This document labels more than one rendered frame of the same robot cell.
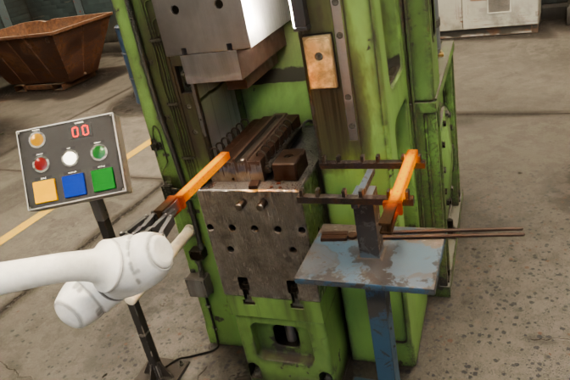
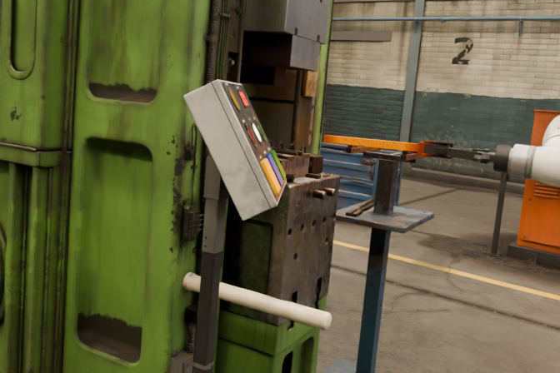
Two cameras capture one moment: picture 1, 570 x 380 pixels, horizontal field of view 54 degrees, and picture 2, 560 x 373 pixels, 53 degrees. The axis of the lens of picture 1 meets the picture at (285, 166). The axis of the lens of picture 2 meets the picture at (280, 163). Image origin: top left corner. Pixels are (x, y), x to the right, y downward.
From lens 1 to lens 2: 2.65 m
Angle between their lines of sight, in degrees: 83
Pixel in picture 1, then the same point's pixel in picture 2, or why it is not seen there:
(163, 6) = not seen: outside the picture
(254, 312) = (292, 338)
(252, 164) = (305, 157)
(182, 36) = (298, 16)
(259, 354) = not seen: outside the picture
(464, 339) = not seen: hidden behind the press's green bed
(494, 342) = not seen: hidden behind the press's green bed
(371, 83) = (320, 97)
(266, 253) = (314, 251)
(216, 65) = (308, 52)
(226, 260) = (290, 274)
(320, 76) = (311, 86)
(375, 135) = (316, 141)
